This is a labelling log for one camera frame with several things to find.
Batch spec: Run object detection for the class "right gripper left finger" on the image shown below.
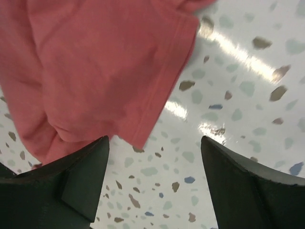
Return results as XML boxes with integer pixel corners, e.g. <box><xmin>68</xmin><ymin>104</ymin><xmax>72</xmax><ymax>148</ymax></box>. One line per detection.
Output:
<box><xmin>0</xmin><ymin>136</ymin><xmax>110</xmax><ymax>229</ymax></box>

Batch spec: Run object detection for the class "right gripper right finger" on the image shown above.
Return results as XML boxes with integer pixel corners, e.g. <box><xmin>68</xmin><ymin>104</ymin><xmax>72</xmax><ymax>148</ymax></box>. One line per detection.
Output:
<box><xmin>201</xmin><ymin>136</ymin><xmax>305</xmax><ymax>229</ymax></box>

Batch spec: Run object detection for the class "salmon pink t shirt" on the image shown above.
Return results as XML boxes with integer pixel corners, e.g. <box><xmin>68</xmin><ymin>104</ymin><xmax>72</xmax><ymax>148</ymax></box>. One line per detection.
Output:
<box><xmin>0</xmin><ymin>0</ymin><xmax>209</xmax><ymax>164</ymax></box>

